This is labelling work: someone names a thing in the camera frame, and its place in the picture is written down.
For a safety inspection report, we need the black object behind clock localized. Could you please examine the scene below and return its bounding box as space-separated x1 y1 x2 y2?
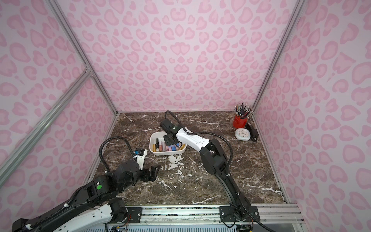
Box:
245 123 259 143

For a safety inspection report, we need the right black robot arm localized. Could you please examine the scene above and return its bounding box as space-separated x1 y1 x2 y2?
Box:
160 110 260 222

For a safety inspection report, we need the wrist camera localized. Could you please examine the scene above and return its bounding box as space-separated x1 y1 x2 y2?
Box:
134 148 148 170
160 119 175 133

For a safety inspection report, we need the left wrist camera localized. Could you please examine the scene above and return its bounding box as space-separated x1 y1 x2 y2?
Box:
134 148 148 170

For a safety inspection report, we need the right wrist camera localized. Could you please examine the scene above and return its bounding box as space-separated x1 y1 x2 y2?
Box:
160 119 175 133

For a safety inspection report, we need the white round alarm clock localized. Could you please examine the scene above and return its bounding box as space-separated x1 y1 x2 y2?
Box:
235 128 251 141

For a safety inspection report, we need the white plastic storage box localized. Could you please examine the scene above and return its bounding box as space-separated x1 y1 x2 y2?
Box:
149 132 187 156

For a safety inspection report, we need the bundle of pens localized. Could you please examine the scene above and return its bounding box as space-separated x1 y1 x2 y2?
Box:
234 102 254 119

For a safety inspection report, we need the red pen holder cup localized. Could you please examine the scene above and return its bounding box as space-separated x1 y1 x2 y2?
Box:
233 115 248 129

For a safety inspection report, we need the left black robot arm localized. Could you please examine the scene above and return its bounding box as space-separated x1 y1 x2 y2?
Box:
12 136 161 232

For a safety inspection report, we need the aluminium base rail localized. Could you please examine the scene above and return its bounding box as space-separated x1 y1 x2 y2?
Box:
83 204 305 232

